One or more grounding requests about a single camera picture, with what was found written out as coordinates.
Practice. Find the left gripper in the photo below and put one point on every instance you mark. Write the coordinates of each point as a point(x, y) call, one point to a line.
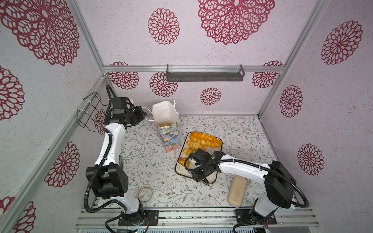
point(142, 115)

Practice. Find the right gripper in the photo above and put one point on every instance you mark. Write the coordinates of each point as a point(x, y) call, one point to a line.
point(200, 176)

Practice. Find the striped bread roll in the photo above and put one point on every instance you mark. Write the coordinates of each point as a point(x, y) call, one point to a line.
point(195, 145)
point(188, 151)

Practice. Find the floral paper bag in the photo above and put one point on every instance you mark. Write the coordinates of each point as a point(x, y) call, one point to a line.
point(166, 118)

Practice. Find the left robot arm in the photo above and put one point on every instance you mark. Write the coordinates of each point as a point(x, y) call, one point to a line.
point(106, 178)

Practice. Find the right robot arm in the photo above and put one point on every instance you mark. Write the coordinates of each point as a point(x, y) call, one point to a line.
point(281, 190)

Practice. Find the long twisted bread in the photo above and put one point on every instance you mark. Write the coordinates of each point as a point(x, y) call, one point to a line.
point(206, 139)

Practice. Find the beige oblong bread loaf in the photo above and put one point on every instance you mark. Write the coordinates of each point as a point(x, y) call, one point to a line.
point(237, 191)

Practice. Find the small croissant lower left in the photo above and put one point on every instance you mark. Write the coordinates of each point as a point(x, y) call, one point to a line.
point(183, 161)

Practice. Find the black rimmed white tray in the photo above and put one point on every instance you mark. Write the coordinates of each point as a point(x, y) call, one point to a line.
point(184, 171)

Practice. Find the clear tape roll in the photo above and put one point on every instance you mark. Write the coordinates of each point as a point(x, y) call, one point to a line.
point(145, 194)

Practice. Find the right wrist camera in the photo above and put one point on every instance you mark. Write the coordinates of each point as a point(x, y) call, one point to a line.
point(201, 157)

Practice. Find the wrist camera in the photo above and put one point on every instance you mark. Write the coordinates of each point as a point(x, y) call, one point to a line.
point(119, 105)
point(201, 157)

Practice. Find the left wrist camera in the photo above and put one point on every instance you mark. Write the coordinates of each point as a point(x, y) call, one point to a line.
point(119, 105)

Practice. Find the black wire wall basket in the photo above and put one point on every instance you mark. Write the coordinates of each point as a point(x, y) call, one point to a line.
point(92, 116)

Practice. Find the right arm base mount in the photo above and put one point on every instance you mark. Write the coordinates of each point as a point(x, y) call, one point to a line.
point(253, 218)

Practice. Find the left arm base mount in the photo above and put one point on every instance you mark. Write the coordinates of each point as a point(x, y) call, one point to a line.
point(140, 218)

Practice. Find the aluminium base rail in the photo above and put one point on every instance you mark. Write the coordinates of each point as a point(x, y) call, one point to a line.
point(197, 220)

